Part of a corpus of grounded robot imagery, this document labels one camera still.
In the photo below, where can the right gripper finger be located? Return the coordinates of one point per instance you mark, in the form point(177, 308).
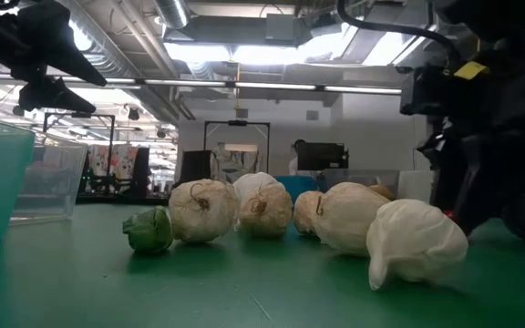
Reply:
point(481, 182)
point(440, 173)

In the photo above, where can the plastic-covered robot station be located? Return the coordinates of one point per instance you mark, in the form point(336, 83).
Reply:
point(235, 164)

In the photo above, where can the person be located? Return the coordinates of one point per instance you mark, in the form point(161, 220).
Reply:
point(296, 157)

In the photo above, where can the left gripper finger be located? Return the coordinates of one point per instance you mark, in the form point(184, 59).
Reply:
point(50, 98)
point(57, 50)

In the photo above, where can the small green vegetable piece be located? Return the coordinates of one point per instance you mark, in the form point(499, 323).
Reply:
point(149, 230)

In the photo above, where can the silver ribbed air duct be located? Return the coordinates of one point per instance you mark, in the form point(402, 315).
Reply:
point(121, 45)

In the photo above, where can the long ceiling light strip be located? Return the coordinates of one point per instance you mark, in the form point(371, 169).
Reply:
point(267, 85)

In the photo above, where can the black monitor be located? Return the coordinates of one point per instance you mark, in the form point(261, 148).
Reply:
point(322, 156)

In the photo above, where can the clear plastic bin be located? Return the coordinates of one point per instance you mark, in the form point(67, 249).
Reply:
point(48, 182)

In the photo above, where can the green table mat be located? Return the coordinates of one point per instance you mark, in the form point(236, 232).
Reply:
point(153, 282)

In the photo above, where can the black metal frame stand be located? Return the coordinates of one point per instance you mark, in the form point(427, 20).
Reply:
point(110, 155)

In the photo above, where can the large white garlic bulb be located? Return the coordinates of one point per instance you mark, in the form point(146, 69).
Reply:
point(255, 180)

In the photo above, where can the round silver duct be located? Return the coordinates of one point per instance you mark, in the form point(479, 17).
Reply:
point(171, 11)

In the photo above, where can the bright red beet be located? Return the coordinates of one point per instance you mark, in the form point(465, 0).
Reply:
point(447, 213)

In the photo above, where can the black gantry frame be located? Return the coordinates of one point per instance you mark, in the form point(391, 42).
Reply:
point(237, 123)

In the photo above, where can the colourful poster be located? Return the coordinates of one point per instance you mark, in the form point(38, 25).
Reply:
point(123, 161)

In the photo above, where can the black panel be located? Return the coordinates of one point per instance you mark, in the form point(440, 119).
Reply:
point(194, 166)

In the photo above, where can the grey ceiling box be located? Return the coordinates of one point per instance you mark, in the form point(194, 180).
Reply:
point(281, 27)

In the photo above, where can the grey translucent plastic bin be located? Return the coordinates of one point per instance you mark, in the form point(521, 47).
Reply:
point(358, 177)

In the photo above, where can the blue plastic bin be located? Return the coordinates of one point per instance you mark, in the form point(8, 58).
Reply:
point(299, 187)

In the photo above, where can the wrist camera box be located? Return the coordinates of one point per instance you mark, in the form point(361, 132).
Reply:
point(426, 91)

